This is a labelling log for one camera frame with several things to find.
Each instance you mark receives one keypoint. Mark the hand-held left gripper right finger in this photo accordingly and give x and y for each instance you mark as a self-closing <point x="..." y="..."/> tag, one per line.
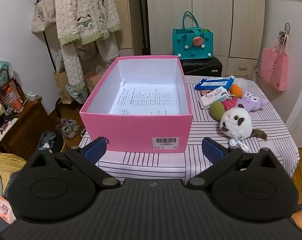
<point x="212" y="148"/>

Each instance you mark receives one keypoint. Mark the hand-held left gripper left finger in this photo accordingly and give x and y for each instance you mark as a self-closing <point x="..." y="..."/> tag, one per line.
<point x="94" y="151"/>

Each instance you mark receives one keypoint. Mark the pink cardboard box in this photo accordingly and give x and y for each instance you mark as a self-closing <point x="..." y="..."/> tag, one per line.
<point x="131" y="130"/>

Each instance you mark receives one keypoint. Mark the red strawberry plush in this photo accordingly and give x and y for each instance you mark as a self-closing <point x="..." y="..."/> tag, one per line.
<point x="228" y="103"/>

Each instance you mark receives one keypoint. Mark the white tissue pack blue oval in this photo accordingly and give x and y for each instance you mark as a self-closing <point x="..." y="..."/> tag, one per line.
<point x="220" y="93"/>

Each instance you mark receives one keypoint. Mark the blue wet wipes pack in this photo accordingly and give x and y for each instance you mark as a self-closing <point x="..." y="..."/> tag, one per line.
<point x="210" y="83"/>

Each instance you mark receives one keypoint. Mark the white soft cloth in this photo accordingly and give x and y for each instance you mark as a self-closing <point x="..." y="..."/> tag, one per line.
<point x="240" y="82"/>

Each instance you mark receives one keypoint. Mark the grey sneaker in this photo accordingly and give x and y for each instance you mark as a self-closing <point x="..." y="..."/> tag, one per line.
<point x="66" y="131"/>
<point x="71" y="123"/>

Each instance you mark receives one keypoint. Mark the white panda plush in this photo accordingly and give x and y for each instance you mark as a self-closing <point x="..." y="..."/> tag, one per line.
<point x="237" y="122"/>

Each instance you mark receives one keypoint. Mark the green oval plush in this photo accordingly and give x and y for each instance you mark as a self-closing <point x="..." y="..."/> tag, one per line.
<point x="217" y="111"/>

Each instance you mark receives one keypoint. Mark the black waste bin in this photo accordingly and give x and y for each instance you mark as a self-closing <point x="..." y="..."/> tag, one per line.
<point x="49" y="140"/>

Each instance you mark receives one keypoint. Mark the brown furry piece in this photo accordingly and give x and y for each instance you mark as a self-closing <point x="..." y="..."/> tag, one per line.
<point x="259" y="134"/>

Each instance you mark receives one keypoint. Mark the pink floral scrunchie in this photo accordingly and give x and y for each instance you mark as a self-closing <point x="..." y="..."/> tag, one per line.
<point x="206" y="93"/>

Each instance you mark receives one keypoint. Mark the purple rabbit plush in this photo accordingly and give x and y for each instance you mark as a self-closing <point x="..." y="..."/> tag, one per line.
<point x="250" y="102"/>

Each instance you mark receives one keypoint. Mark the orange round plush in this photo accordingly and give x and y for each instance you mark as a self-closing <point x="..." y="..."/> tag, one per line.
<point x="235" y="90"/>

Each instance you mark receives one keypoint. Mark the striped white tablecloth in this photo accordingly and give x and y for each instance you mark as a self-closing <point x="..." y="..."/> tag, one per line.
<point x="273" y="120"/>

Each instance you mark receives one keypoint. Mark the brown paper bag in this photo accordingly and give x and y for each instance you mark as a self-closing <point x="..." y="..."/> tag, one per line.
<point x="61" y="82"/>
<point x="93" y="78"/>

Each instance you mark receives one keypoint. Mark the printed white paper sheet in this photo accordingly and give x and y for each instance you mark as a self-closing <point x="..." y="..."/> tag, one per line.
<point x="146" y="97"/>

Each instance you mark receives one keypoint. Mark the dark wooden cabinet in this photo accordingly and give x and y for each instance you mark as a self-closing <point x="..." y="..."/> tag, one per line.
<point x="23" y="130"/>

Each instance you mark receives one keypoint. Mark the black hard suitcase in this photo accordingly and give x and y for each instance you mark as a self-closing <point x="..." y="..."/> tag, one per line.
<point x="200" y="66"/>

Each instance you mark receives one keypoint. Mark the yellow blanket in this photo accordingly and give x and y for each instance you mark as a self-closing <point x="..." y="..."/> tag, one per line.
<point x="6" y="162"/>

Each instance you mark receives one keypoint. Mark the cream fleece pajama pants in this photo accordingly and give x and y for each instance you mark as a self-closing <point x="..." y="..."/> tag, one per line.
<point x="71" y="65"/>

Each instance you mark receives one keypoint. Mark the orange label water bottle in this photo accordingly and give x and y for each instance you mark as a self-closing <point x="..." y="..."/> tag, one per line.
<point x="15" y="100"/>

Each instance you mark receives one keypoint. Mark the white door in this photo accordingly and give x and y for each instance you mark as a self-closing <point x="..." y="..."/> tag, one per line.
<point x="298" y="100"/>

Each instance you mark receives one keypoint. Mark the pink paper shopping bag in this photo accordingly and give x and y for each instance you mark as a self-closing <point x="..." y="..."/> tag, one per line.
<point x="275" y="67"/>

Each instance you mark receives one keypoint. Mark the woven basket bag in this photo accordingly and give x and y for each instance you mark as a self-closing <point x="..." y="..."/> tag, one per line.
<point x="6" y="90"/>

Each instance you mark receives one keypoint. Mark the pink snack packet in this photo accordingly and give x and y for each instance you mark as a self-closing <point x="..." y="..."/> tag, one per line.
<point x="3" y="208"/>

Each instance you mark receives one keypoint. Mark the teal felt handbag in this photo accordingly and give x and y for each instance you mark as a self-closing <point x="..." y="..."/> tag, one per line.
<point x="188" y="42"/>

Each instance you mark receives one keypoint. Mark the orange cloth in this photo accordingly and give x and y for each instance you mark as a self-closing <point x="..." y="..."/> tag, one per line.
<point x="300" y="217"/>

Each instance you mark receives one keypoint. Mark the black coat rack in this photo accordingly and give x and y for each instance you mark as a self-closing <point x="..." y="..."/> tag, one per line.
<point x="49" y="47"/>

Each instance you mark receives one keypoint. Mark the white printed plastic bag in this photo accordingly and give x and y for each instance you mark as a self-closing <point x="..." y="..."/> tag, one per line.
<point x="1" y="66"/>

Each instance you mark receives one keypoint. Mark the cream wardrobe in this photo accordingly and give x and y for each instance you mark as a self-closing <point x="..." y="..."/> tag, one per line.
<point x="215" y="5"/>

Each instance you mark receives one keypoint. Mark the beige canvas tote bag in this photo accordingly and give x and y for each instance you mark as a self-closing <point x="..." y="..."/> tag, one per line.
<point x="42" y="15"/>

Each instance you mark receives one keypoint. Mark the cream fleece pajama top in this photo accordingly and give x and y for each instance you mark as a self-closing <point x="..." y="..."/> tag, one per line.
<point x="78" y="5"/>

